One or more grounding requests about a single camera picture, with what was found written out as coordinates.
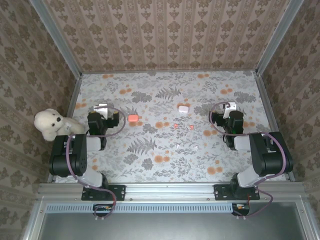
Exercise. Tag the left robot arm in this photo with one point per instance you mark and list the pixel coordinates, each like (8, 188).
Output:
(77, 155)

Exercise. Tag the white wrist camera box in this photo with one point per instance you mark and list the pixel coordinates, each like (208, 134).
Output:
(230, 106)
(101, 108)

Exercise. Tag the white earbud charging case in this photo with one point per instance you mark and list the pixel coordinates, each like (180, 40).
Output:
(183, 109)

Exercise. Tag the pink earbud charging case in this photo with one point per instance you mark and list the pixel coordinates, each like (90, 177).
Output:
(133, 118)

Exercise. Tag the white teddy bear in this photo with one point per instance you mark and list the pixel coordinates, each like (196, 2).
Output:
(55, 123)

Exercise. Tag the aluminium frame bar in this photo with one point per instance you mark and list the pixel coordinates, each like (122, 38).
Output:
(306, 220)
(33, 220)

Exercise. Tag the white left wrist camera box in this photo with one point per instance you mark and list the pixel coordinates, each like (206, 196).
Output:
(101, 108)

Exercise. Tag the aluminium corner post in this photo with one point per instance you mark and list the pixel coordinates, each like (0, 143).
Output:
(57, 35)
(277, 35)

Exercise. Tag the aluminium mounting rail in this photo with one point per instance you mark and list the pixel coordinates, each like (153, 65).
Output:
(170, 191)

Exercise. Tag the white earbud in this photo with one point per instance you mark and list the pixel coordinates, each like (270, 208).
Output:
(178, 146)
(195, 148)

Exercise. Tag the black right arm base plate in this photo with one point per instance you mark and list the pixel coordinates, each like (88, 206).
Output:
(220, 191)

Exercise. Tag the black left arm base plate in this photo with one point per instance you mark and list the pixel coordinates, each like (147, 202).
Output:
(117, 191)

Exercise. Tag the black connector board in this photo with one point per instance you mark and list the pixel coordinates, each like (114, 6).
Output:
(241, 207)
(103, 207)

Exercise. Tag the grey metal sheet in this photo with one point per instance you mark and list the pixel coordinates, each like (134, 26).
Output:
(170, 227)

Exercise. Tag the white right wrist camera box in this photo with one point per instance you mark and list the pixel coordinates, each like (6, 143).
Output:
(230, 106)

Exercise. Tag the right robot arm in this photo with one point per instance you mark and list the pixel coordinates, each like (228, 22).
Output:
(270, 160)

